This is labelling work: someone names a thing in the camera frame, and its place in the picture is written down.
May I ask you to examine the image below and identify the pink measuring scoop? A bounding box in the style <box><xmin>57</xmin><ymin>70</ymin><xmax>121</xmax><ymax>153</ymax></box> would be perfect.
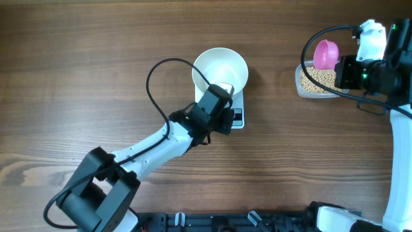
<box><xmin>314</xmin><ymin>39</ymin><xmax>339</xmax><ymax>70</ymax></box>

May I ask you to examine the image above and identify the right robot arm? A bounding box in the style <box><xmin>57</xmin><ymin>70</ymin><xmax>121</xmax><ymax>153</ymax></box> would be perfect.
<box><xmin>301</xmin><ymin>19</ymin><xmax>411</xmax><ymax>231</ymax></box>

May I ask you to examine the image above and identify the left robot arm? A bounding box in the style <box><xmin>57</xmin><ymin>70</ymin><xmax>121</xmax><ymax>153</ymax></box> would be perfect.
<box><xmin>57</xmin><ymin>82</ymin><xmax>234</xmax><ymax>231</ymax></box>

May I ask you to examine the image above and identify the white digital kitchen scale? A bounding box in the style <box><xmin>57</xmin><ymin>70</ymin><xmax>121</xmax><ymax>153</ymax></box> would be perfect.
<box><xmin>194</xmin><ymin>86</ymin><xmax>245</xmax><ymax>130</ymax></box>

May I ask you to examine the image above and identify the white bowl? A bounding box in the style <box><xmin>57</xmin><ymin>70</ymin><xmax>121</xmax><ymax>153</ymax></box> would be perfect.
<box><xmin>194</xmin><ymin>48</ymin><xmax>249</xmax><ymax>97</ymax></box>

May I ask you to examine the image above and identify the soybeans pile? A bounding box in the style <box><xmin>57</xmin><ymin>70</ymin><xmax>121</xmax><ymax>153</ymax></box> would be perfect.
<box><xmin>299</xmin><ymin>66</ymin><xmax>341</xmax><ymax>93</ymax></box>

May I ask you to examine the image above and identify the clear plastic container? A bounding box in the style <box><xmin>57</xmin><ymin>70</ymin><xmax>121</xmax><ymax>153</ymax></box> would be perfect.
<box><xmin>295</xmin><ymin>61</ymin><xmax>349</xmax><ymax>99</ymax></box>

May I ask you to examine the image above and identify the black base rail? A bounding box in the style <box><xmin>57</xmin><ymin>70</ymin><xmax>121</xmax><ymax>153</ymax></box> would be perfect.
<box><xmin>134</xmin><ymin>211</ymin><xmax>318</xmax><ymax>232</ymax></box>

